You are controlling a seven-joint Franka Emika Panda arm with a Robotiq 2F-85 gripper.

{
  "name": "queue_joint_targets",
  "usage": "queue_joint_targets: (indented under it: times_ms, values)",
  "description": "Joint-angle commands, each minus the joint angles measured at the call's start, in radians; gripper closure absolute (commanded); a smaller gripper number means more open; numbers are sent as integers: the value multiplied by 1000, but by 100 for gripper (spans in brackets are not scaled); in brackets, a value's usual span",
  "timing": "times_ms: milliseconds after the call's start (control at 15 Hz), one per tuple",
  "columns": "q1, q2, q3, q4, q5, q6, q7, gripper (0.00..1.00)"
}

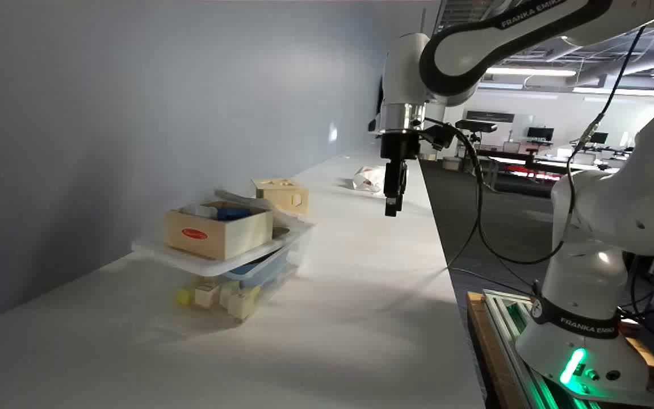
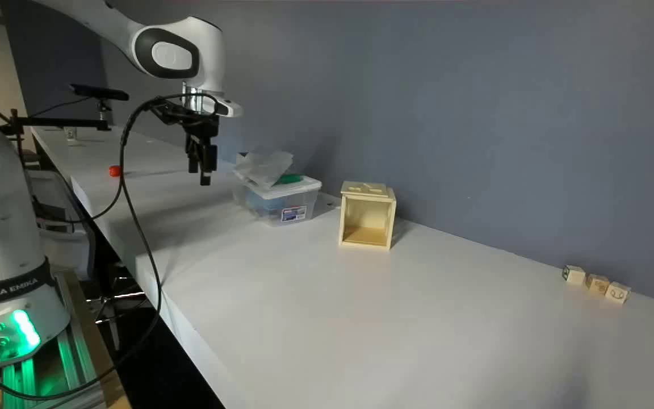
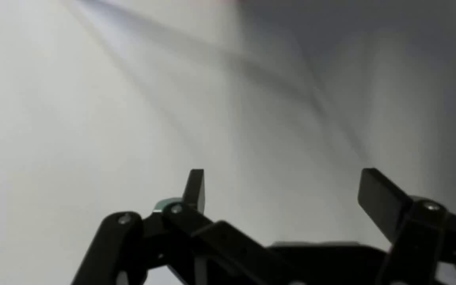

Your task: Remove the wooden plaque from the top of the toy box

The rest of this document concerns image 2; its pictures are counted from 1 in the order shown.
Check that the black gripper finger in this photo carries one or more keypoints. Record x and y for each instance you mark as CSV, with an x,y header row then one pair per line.
x,y
192,161
204,169

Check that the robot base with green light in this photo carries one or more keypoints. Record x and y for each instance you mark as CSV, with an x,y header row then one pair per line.
x,y
54,372

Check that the left wooden cube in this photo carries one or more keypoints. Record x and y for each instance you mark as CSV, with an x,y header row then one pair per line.
x,y
576,275

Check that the black camera on stand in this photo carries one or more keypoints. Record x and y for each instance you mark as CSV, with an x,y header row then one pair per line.
x,y
91,107

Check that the wooden cube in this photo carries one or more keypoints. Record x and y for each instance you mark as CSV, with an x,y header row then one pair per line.
x,y
597,284
576,275
616,293

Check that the small orange object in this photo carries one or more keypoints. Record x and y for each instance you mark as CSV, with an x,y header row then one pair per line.
x,y
113,171

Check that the right wooden cube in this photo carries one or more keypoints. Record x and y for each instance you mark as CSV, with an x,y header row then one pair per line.
x,y
616,293

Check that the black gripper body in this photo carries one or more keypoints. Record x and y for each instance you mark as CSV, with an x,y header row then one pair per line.
x,y
199,125

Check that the clear plastic wipes container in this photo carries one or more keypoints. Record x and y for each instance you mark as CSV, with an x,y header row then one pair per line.
x,y
271,188

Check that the middle wooden cube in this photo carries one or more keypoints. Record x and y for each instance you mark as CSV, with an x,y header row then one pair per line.
x,y
597,284

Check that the wooden toy box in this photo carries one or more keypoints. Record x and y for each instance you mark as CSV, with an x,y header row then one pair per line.
x,y
366,214

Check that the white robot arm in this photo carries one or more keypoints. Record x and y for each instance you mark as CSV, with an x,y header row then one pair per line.
x,y
186,50

